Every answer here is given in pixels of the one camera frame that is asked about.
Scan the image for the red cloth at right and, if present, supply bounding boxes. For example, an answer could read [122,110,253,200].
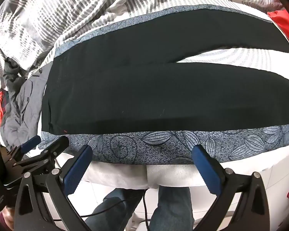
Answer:
[267,11,289,53]

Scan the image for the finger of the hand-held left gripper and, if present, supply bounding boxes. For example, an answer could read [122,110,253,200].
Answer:
[7,135,42,160]
[13,136,70,174]

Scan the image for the white cabinet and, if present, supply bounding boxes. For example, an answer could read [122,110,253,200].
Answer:
[222,159,289,231]

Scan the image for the grey jacket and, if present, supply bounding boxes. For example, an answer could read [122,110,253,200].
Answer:
[0,58,51,150]

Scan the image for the person's leg in jeans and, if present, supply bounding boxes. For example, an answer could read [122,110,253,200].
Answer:
[85,188,145,231]
[150,186,193,231]

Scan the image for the blue leaf print bedsheet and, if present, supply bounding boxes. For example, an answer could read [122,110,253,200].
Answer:
[39,3,289,165]

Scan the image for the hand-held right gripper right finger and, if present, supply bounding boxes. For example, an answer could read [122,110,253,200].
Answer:
[192,145,272,231]

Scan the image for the black cable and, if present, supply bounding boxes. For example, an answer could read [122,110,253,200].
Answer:
[79,189,152,231]

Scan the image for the grey white striped duvet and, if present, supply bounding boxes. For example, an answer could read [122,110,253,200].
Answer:
[0,0,289,85]

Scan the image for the black pants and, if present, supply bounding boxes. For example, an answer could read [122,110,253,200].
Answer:
[41,10,289,135]

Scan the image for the person's right leg in jeans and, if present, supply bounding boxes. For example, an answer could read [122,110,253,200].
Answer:
[150,186,193,231]

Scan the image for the person's left leg in jeans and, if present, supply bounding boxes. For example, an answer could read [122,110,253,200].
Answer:
[85,188,145,231]

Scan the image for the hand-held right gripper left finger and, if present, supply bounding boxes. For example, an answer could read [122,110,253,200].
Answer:
[14,145,93,231]

